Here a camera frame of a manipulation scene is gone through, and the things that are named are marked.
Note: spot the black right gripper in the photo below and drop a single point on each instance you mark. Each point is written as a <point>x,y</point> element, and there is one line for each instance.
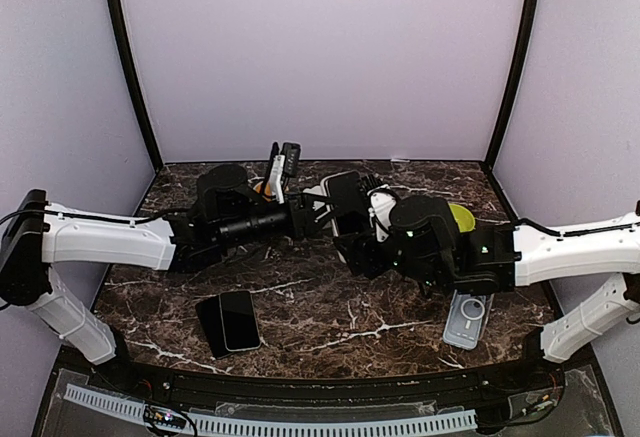
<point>359,254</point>

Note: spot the black left frame post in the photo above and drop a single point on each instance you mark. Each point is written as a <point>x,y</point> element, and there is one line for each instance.
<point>128,66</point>

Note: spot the small circuit board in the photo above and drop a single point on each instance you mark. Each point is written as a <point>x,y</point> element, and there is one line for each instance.
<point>164,419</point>

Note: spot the silver-edged phone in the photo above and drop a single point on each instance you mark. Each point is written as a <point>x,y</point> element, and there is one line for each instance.
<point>239,324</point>

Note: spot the white scalloped dish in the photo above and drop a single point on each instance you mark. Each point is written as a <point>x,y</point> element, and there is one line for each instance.
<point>315,189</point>

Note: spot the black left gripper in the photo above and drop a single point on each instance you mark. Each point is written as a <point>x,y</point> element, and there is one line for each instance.
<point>302,217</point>

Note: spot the light blue phone case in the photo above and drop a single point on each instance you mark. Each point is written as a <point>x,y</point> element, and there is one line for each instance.
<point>463,326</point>

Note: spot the black frame post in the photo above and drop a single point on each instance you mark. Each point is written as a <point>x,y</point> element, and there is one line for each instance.
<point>513,80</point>
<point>128,66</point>

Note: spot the black phone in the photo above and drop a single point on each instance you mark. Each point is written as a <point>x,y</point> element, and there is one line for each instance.
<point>347,207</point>
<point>209,314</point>

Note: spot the black right frame post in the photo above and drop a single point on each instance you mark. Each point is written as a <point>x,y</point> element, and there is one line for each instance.
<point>513,80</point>

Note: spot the white floral mug orange inside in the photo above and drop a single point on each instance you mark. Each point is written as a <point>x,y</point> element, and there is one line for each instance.
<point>264,190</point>

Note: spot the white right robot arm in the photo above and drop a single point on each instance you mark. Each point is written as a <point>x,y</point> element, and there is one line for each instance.
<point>419,238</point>

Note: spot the lime green bowl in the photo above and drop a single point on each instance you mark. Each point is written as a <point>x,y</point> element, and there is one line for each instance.
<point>463,217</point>

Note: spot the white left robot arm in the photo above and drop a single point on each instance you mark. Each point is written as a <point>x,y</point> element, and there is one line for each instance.
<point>227,212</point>

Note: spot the clear magsafe phone case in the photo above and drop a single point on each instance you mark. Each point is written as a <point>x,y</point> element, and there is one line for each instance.
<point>487,300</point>

